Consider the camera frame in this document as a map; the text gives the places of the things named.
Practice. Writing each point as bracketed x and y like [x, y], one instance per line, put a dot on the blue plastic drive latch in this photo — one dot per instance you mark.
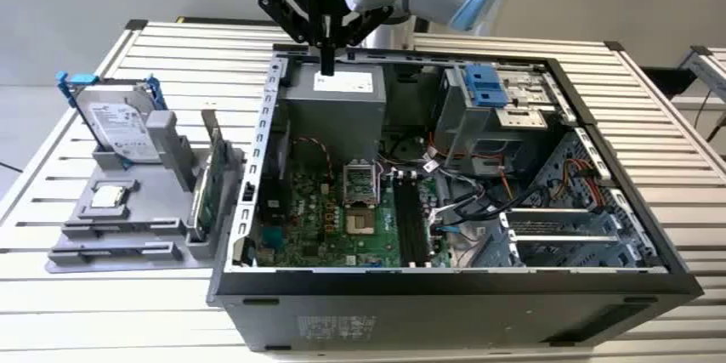
[483, 82]

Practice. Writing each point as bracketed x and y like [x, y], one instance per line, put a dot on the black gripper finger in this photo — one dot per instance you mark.
[364, 25]
[286, 10]

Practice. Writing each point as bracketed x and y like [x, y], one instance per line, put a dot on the green motherboard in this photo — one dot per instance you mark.
[309, 220]

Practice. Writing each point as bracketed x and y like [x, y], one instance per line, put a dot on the black open PC case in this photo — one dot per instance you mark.
[397, 316]

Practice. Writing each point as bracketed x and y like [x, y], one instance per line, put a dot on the grey power supply unit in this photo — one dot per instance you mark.
[336, 133]

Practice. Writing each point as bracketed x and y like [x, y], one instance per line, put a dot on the black RAM slot white clips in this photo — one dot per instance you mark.
[400, 218]
[416, 218]

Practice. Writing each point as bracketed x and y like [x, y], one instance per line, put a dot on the grey plastic parts rack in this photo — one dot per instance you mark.
[160, 193]

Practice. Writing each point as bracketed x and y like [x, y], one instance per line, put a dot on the silver CPU chip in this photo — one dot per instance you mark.
[109, 197]

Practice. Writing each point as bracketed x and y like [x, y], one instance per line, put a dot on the metal slat side table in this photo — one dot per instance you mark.
[709, 65]

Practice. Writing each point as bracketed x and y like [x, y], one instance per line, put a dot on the hard disk in blue carrier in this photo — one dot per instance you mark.
[114, 120]

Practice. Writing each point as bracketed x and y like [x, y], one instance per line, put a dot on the green graphics card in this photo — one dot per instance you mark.
[213, 193]

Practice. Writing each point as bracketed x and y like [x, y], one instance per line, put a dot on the grey metal drive cage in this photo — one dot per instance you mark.
[477, 125]

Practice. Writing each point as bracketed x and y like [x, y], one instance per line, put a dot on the black case fan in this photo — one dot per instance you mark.
[282, 154]

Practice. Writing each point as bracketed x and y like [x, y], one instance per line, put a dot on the CPU socket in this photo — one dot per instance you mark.
[361, 222]

